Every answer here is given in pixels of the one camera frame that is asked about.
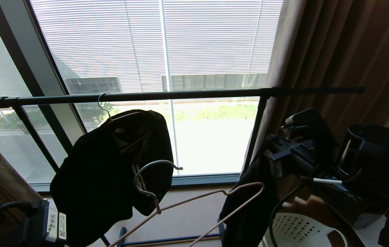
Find black garment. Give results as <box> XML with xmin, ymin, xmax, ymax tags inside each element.
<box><xmin>219</xmin><ymin>148</ymin><xmax>281</xmax><ymax>247</ymax></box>

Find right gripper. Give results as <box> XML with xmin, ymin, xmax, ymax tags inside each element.
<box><xmin>266</xmin><ymin>134</ymin><xmax>320</xmax><ymax>179</ymax></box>

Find window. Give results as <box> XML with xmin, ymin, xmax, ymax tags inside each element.
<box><xmin>0</xmin><ymin>0</ymin><xmax>284</xmax><ymax>192</ymax></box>

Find black clothes rack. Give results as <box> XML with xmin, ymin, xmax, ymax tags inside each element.
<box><xmin>0</xmin><ymin>86</ymin><xmax>365</xmax><ymax>247</ymax></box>

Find white laundry basket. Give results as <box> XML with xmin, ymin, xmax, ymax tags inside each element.
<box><xmin>263</xmin><ymin>213</ymin><xmax>348</xmax><ymax>247</ymax></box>

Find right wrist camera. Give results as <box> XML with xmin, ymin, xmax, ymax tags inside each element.
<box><xmin>281</xmin><ymin>107</ymin><xmax>338</xmax><ymax>151</ymax></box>

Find black shorts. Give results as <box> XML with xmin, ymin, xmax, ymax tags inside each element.
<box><xmin>49</xmin><ymin>110</ymin><xmax>175</xmax><ymax>247</ymax></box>

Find pink clothes hanger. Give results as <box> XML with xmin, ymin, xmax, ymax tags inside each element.
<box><xmin>108</xmin><ymin>160</ymin><xmax>265</xmax><ymax>247</ymax></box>
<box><xmin>97</xmin><ymin>93</ymin><xmax>153</xmax><ymax>153</ymax></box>

